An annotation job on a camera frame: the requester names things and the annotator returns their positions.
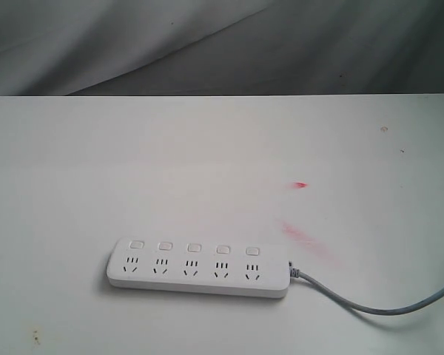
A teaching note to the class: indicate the white five-outlet power strip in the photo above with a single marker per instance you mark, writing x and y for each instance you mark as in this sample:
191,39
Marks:
196,266

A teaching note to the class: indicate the grey wrinkled backdrop cloth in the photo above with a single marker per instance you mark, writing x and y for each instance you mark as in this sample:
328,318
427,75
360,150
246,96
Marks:
221,47

